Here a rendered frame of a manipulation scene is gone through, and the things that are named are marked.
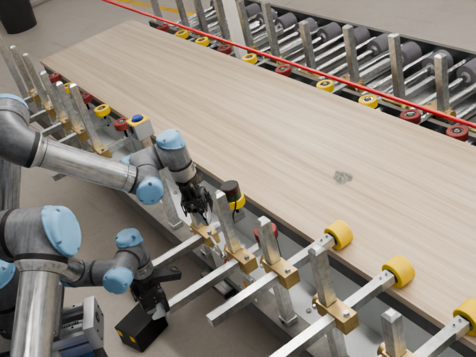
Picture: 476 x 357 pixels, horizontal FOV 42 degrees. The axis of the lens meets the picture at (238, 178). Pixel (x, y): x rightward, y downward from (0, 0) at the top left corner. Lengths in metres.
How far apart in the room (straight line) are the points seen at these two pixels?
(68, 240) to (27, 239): 0.09
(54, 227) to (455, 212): 1.26
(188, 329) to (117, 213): 1.24
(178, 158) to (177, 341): 1.50
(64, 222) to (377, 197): 1.14
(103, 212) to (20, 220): 2.78
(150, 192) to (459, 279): 0.89
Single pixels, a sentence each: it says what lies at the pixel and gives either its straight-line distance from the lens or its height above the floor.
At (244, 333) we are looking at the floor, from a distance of 3.07.
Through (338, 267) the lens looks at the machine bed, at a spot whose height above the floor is 0.83.
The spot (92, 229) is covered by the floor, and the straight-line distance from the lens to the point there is 4.12.
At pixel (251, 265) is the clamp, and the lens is 2.11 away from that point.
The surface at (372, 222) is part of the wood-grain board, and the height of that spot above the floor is 0.90.
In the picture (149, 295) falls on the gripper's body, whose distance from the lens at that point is 1.96.
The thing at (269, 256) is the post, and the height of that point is 1.01.
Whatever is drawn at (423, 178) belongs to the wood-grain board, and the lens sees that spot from 2.26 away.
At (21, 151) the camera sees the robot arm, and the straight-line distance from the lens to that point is 1.63.
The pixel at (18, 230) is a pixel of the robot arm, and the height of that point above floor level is 1.50.
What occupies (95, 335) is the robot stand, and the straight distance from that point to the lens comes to 1.92.
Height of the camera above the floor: 2.23
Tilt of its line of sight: 33 degrees down
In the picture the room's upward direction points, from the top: 16 degrees counter-clockwise
